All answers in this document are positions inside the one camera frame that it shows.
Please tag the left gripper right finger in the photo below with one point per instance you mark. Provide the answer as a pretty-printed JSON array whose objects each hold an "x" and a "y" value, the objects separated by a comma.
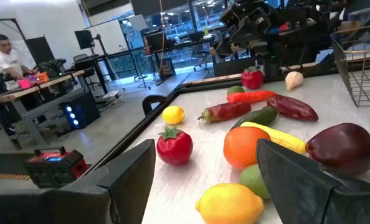
[{"x": 297, "y": 193}]

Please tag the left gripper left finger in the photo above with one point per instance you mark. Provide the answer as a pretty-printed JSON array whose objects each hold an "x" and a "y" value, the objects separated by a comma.
[{"x": 122, "y": 186}]

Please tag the green lime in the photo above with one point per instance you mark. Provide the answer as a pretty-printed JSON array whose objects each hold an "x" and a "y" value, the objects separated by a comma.
[
  {"x": 252, "y": 182},
  {"x": 235, "y": 90}
]

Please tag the dark red apple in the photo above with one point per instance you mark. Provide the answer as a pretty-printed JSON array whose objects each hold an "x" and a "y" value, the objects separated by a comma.
[{"x": 342, "y": 147}]

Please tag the large yellow-orange lemon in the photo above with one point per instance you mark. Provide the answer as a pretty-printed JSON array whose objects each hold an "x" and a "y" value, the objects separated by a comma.
[{"x": 229, "y": 203}]

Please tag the orange fruit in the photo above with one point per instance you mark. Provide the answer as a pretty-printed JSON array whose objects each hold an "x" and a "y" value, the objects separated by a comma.
[{"x": 242, "y": 146}]

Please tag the dark red pepper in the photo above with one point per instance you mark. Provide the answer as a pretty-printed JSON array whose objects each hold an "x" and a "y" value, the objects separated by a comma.
[{"x": 292, "y": 108}]

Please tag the red and green pepper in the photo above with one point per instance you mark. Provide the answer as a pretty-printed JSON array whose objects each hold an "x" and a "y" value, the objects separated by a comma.
[{"x": 225, "y": 112}]

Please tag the small black robot arm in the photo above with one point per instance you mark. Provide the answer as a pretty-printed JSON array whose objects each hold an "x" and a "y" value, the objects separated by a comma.
[{"x": 51, "y": 67}]

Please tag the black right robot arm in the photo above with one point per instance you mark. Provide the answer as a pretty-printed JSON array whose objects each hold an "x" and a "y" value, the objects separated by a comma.
[{"x": 297, "y": 40}]

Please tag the green bottle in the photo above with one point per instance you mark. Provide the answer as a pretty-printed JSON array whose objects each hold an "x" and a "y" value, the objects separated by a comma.
[{"x": 206, "y": 31}]

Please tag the black office chair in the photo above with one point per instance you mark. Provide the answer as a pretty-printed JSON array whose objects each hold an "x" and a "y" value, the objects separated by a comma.
[{"x": 200, "y": 46}]

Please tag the beige garlic bulb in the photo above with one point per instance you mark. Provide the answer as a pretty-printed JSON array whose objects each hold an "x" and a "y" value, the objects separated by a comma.
[{"x": 294, "y": 80}]

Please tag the red black power station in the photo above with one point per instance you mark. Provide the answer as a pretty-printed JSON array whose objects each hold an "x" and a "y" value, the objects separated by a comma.
[{"x": 57, "y": 168}]

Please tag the black computer tower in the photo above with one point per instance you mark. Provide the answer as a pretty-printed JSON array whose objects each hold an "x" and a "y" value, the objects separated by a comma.
[{"x": 79, "y": 112}]

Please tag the small yellow lemon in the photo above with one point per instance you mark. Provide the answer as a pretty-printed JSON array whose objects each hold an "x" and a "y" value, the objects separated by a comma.
[{"x": 173, "y": 115}]

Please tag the black table clamp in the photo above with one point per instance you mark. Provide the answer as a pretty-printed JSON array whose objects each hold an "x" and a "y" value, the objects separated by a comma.
[{"x": 147, "y": 101}]

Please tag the black mat with striped edge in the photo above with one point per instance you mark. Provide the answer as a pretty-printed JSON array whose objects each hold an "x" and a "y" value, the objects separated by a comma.
[{"x": 4, "y": 163}]

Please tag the orange plastic bin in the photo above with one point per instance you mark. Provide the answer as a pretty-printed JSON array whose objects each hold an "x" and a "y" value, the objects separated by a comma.
[{"x": 42, "y": 77}]

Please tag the wooden top workbench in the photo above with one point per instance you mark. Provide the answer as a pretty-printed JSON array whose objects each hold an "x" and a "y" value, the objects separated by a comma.
[{"x": 23, "y": 91}]

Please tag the white whiteboard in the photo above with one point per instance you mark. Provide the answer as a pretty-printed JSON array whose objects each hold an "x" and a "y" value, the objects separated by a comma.
[{"x": 110, "y": 35}]

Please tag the pink plastic bin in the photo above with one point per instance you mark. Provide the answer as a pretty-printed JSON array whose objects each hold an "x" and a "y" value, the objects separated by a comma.
[{"x": 24, "y": 84}]

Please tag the black monitor on stand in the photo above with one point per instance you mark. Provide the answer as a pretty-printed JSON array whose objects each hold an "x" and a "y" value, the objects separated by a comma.
[{"x": 84, "y": 39}]

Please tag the black panel screen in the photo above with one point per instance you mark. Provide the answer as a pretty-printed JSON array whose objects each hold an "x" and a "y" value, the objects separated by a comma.
[{"x": 40, "y": 49}]

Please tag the person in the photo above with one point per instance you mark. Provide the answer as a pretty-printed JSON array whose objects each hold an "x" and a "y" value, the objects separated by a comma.
[{"x": 6, "y": 62}]

